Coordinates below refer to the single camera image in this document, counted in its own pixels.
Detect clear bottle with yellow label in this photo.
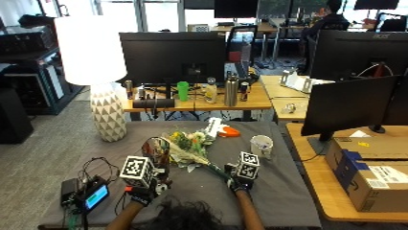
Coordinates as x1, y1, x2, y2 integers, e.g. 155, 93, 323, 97
203, 76, 219, 104

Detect black computer monitor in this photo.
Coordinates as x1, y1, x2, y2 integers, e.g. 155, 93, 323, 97
352, 0, 401, 11
212, 0, 260, 19
117, 31, 227, 88
299, 75, 398, 151
308, 29, 408, 83

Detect small shiny metal object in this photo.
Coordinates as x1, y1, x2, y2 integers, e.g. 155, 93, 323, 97
280, 102, 297, 115

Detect person's right hand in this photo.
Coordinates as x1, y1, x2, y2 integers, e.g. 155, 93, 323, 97
223, 162, 258, 194

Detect orange handled scissors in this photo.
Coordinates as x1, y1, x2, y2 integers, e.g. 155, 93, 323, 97
218, 126, 242, 139

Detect stainless steel bottle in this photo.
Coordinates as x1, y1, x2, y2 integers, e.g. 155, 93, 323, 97
223, 72, 240, 107

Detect glove marker cube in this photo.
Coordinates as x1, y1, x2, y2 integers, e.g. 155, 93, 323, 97
235, 150, 262, 181
118, 155, 155, 189

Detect left glove marker cube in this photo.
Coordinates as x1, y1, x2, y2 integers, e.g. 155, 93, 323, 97
118, 155, 155, 189

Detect black office chair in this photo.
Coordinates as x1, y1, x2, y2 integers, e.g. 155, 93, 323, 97
224, 24, 260, 64

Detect person's left hand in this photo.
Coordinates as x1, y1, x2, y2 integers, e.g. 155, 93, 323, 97
125, 176, 173, 207

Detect black equipment cabinet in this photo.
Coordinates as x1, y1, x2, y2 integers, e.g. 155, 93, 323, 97
0, 24, 74, 116

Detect black cable bundle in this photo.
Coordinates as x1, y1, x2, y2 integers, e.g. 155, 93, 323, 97
78, 155, 121, 194

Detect wooden desk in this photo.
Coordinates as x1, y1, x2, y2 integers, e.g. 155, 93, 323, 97
284, 122, 408, 223
113, 80, 274, 113
259, 75, 325, 122

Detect white lamp with patterned base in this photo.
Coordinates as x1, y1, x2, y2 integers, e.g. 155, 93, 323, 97
53, 14, 129, 144

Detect right glove marker cube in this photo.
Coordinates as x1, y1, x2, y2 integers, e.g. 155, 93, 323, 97
235, 150, 262, 181

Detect black power adapter box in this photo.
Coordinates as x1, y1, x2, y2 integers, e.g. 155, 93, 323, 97
58, 177, 81, 207

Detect black speaker bar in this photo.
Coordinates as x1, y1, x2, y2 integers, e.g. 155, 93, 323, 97
131, 98, 177, 109

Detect green plastic cup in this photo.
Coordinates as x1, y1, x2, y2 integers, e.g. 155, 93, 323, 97
175, 80, 191, 103

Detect dark drink can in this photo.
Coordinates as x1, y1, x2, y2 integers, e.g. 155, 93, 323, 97
123, 79, 135, 101

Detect white paper packet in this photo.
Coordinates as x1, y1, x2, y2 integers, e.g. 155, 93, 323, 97
204, 117, 224, 137

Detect clear glass vase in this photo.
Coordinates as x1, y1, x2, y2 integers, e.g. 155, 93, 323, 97
141, 136, 173, 180

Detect grey table cloth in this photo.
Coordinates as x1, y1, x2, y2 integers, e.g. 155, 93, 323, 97
37, 120, 323, 230

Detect black floor box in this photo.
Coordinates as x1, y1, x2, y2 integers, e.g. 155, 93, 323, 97
0, 87, 36, 145

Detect cardboard box with labels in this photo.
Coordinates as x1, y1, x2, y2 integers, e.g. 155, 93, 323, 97
324, 136, 408, 214

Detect white folded holder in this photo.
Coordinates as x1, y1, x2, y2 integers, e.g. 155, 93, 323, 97
278, 69, 335, 95

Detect black device with blue screen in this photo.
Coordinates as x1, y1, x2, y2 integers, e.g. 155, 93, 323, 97
78, 175, 110, 213

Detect flower bouquet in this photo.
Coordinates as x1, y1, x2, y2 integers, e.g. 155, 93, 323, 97
162, 128, 235, 185

